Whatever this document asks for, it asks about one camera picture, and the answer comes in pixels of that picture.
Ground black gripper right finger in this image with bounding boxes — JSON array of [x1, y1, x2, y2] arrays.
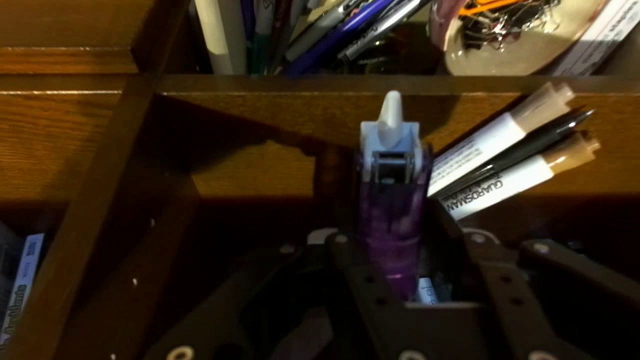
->
[[426, 197, 640, 360]]

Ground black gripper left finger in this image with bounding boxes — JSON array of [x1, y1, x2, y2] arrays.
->
[[142, 230, 410, 360]]

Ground brown wooden shelf cabinet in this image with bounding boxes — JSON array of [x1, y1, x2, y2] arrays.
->
[[0, 0, 640, 360]]

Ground items inside drawer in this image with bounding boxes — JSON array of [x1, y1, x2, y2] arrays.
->
[[442, 0, 611, 77]]

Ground wooden drawer with cream interior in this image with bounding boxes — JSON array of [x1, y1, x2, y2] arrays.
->
[[128, 0, 640, 77]]

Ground black pen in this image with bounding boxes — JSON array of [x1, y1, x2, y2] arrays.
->
[[432, 106, 595, 204]]

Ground blue pen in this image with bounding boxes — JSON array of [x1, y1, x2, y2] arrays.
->
[[284, 0, 395, 76]]

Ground white printed box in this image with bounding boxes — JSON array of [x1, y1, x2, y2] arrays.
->
[[548, 0, 640, 77]]

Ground black binder clips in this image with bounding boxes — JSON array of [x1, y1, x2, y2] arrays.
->
[[457, 0, 567, 50]]

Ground grey pen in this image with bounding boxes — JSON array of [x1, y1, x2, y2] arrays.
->
[[281, 0, 365, 65]]

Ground silver pen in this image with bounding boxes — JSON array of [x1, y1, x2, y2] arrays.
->
[[335, 0, 429, 64]]

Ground green marker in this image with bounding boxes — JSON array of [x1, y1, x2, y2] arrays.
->
[[245, 0, 279, 74]]

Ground thick white marker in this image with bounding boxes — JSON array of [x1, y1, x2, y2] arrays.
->
[[191, 0, 249, 76]]

